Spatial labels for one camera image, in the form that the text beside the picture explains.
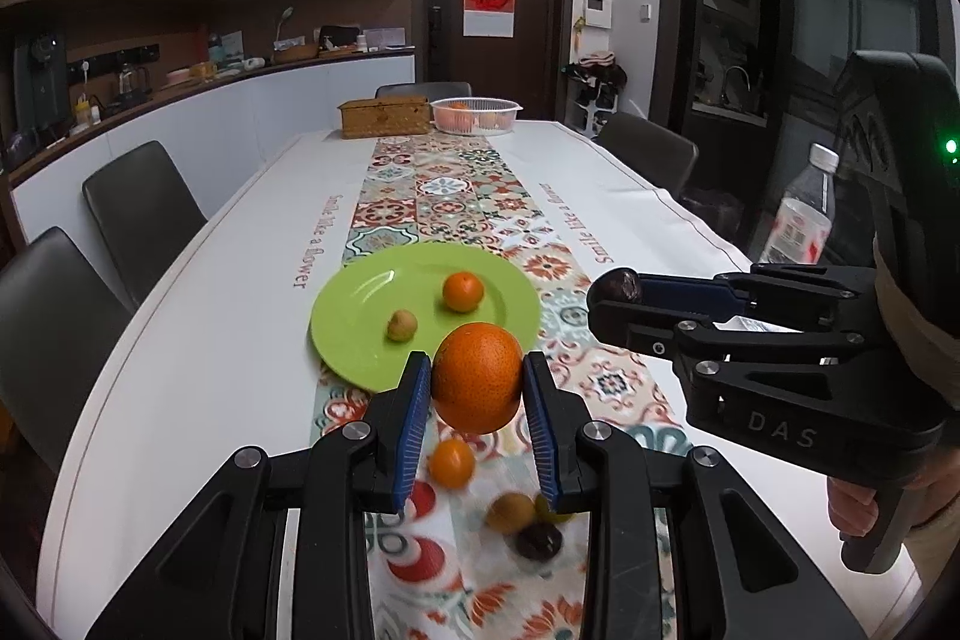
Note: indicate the glass kettle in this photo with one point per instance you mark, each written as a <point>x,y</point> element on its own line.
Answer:
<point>133,85</point>

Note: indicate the brown round fruit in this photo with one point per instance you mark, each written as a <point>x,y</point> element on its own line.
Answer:
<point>510,512</point>

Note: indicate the patterned table runner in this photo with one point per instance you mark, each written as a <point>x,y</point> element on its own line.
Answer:
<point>450,197</point>

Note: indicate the white desk lamp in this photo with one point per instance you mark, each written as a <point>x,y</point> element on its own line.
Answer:
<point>283,21</point>

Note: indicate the dark grey chair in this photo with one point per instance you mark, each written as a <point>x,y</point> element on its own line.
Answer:
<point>52,340</point>
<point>424,89</point>
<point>142,220</point>
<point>649,149</point>

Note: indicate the small tangerine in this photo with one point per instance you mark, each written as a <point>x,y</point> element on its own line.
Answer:
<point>451,464</point>
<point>463,292</point>

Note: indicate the white plastic basket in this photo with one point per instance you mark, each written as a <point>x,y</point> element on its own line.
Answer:
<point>510,115</point>

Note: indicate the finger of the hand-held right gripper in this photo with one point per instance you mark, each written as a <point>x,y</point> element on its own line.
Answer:
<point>682,295</point>
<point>637,329</point>

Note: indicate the wicker box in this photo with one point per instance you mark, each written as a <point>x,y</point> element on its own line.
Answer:
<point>382,117</point>

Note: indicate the dark purple plum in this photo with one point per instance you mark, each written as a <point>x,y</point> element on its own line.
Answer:
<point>615,293</point>
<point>538,541</point>

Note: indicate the wicker tray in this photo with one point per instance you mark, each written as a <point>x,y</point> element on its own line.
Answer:
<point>294,52</point>

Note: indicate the green round fruit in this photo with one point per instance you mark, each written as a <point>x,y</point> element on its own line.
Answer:
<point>540,505</point>

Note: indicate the white intercom panel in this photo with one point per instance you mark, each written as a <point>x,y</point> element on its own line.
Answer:
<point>596,12</point>

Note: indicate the clear plastic water bottle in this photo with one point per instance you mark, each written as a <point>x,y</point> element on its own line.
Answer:
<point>799,220</point>

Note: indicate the person's right hand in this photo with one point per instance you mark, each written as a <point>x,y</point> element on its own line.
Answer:
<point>851,505</point>

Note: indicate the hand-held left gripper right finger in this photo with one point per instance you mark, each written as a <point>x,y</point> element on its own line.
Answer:
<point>541,437</point>

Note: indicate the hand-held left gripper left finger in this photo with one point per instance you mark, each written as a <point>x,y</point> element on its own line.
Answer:
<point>411,430</point>

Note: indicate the small yellow-green fruit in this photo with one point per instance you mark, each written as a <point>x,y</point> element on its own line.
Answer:
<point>401,326</point>

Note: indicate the shoe rack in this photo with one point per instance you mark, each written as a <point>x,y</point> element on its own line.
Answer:
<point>596,85</point>

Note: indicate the large orange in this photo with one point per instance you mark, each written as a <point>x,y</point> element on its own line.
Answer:
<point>476,377</point>

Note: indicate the black water dispenser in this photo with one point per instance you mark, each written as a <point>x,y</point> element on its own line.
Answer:
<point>41,85</point>

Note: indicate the green plate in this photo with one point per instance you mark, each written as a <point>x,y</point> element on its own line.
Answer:
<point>360,325</point>

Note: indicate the yellow-capped bottle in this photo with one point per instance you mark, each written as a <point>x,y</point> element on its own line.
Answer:
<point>84,111</point>

